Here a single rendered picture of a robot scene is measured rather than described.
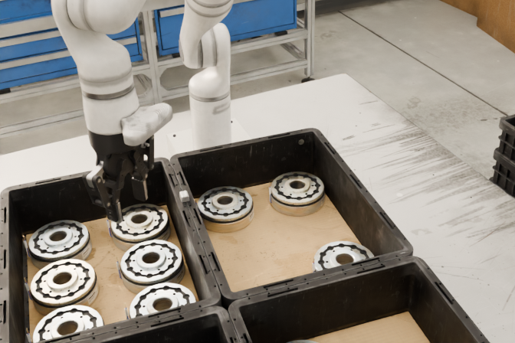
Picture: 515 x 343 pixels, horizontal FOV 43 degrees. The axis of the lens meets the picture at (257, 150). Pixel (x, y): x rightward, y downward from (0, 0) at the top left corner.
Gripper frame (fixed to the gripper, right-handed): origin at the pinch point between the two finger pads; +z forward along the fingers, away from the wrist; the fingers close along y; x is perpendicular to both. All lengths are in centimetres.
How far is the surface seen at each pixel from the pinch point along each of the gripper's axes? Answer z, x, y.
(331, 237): 17.2, 23.2, -24.8
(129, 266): 14.3, -2.3, -0.4
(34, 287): 14.0, -12.8, 10.3
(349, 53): 101, -67, -274
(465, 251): 30, 43, -47
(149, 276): 14.4, 1.8, -0.1
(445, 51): 100, -18, -298
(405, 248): 7.2, 38.5, -16.2
